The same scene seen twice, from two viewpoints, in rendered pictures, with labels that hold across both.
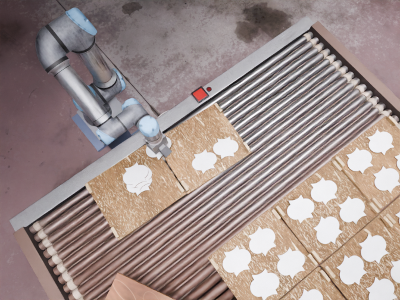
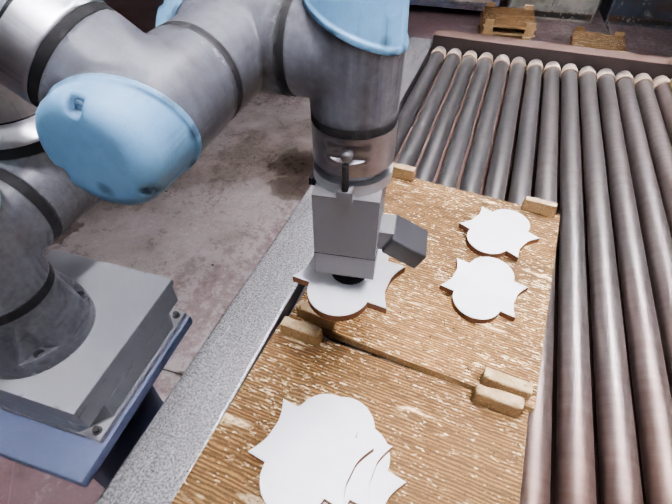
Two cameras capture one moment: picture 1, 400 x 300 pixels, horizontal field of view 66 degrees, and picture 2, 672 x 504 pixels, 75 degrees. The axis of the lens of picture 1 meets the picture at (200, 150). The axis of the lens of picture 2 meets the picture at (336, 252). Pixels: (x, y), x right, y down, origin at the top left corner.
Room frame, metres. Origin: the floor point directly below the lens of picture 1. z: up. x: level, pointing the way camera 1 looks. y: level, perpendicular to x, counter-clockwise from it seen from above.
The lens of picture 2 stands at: (0.18, 0.42, 1.46)
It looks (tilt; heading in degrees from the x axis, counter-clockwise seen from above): 45 degrees down; 325
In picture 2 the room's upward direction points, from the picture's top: straight up
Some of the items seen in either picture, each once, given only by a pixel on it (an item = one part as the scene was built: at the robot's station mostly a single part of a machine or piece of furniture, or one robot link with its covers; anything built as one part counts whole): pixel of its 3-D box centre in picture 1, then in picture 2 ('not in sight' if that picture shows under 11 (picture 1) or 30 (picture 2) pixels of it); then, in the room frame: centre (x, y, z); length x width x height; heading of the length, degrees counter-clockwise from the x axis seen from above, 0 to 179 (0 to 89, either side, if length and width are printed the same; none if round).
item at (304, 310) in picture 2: not in sight; (315, 314); (0.51, 0.22, 0.95); 0.06 x 0.02 x 0.03; 31
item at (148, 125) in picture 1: (149, 128); (352, 50); (0.46, 0.21, 1.33); 0.09 x 0.08 x 0.11; 38
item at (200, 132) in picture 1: (202, 146); (439, 262); (0.49, -0.01, 0.93); 0.41 x 0.35 x 0.02; 121
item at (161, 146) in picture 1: (158, 144); (372, 212); (0.44, 0.19, 1.17); 0.12 x 0.09 x 0.16; 45
